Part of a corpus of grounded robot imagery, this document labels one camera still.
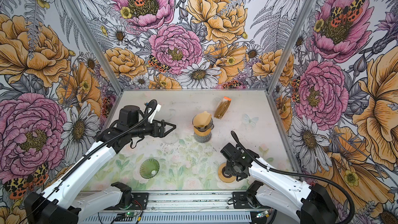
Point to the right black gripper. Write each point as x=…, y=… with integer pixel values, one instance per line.
x=228, y=170

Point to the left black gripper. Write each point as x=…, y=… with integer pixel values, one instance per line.
x=161, y=134

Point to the single brown coffee filter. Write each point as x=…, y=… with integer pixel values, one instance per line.
x=202, y=120

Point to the green glass dripper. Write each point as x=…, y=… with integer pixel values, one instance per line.
x=149, y=168

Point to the grey glass dripper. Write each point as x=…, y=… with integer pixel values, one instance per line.
x=209, y=126

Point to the brown coffee filter stack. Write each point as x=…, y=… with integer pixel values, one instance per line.
x=222, y=107

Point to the clear glass flask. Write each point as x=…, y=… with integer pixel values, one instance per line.
x=171, y=139

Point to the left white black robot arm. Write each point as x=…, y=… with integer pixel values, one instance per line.
x=57, y=204

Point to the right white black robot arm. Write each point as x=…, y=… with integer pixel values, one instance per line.
x=307, y=204

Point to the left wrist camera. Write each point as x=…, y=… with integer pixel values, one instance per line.
x=152, y=112

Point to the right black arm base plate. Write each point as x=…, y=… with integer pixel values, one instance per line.
x=243, y=200

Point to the aluminium rail frame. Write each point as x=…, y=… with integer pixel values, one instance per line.
x=159, y=201

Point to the white vented cable duct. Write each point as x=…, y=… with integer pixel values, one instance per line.
x=172, y=218

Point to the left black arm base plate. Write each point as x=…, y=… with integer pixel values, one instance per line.
x=137, y=201

